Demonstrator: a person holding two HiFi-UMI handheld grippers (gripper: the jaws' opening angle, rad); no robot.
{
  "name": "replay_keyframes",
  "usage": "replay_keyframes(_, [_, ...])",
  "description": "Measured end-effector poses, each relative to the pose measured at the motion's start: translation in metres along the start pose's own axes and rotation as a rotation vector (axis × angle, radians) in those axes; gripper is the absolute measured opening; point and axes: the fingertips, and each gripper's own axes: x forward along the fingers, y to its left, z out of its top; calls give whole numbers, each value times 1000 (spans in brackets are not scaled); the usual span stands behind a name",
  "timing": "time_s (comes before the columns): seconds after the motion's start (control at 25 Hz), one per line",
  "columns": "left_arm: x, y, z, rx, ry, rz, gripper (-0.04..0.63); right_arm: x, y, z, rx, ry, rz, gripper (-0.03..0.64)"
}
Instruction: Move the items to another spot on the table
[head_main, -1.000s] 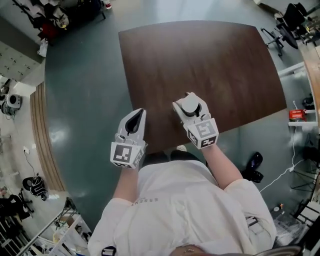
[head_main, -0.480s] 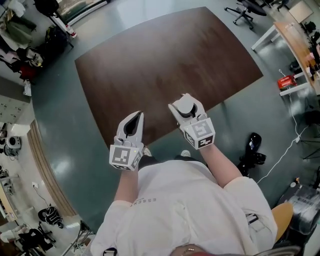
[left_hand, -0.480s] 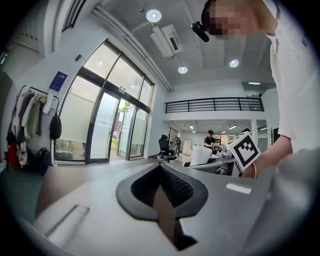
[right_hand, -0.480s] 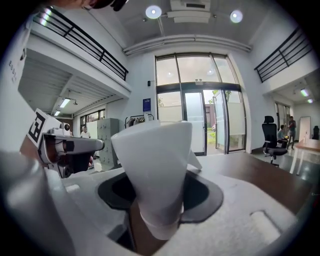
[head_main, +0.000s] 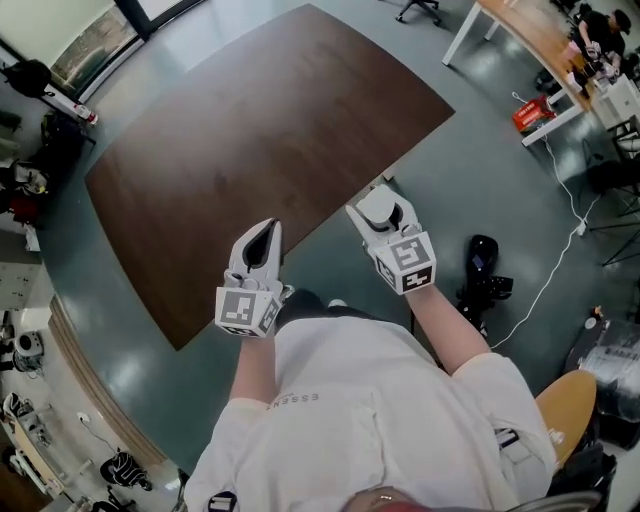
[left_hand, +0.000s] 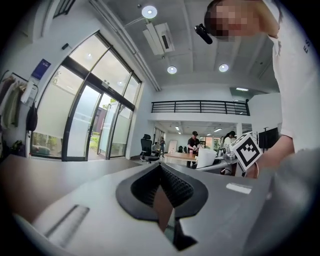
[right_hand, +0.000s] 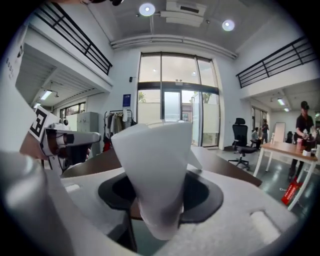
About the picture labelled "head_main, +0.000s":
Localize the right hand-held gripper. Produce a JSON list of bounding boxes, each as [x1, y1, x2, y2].
[[345, 196, 438, 297]]

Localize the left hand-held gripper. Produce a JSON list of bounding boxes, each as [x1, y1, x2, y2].
[[214, 217, 297, 341]]

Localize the person's right forearm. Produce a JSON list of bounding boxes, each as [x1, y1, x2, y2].
[[405, 287, 494, 376]]

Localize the person's left forearm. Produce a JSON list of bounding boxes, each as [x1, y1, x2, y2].
[[227, 327, 279, 406]]

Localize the person's black trousers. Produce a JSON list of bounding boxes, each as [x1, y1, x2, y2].
[[279, 288, 381, 324]]

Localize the black case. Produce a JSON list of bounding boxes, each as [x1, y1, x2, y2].
[[455, 233, 515, 337]]

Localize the brown wooden table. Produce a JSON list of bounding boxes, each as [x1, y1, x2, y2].
[[83, 3, 456, 352]]

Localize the red cardboard box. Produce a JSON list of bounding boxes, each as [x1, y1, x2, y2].
[[510, 96, 557, 135]]

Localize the person's white shirt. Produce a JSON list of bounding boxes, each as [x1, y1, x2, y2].
[[183, 317, 559, 512]]

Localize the wooden platform edge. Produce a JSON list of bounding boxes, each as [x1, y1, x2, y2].
[[47, 293, 169, 469]]

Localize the black office chair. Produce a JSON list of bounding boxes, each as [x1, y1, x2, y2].
[[394, 0, 444, 27]]

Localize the black tripod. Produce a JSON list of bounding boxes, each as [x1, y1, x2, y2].
[[582, 134, 640, 266]]

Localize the black coat rack with clothes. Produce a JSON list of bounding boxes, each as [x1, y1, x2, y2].
[[0, 82, 99, 241]]

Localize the grey metal lockers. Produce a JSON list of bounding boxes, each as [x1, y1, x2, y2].
[[0, 259, 54, 321]]

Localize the red bag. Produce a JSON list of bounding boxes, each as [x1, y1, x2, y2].
[[8, 196, 37, 224]]

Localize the white-legged wooden desk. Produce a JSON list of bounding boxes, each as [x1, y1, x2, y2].
[[442, 0, 609, 147]]

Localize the white pet carrier backpack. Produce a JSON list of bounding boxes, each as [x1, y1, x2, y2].
[[12, 329, 45, 372]]

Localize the black and white backpack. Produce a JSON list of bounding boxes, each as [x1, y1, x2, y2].
[[98, 449, 154, 494]]

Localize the round wooden stool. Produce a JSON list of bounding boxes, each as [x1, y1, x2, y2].
[[534, 370, 600, 474]]

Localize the white cabinet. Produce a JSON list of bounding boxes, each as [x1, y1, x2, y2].
[[592, 77, 640, 129]]

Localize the black plastic bag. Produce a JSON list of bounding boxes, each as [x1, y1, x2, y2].
[[564, 319, 640, 444]]

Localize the glass entrance doors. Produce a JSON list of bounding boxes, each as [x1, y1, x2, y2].
[[49, 0, 211, 104]]

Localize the cluttered white shelf rack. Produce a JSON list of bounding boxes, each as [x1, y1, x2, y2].
[[0, 392, 66, 501]]

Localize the black hanging backpack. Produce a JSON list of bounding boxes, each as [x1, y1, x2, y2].
[[1, 58, 54, 99]]

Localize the white power cable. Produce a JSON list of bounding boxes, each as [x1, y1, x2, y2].
[[510, 89, 604, 351]]

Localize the black strap buckle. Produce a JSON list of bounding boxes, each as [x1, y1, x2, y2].
[[199, 491, 237, 512], [492, 426, 522, 451]]

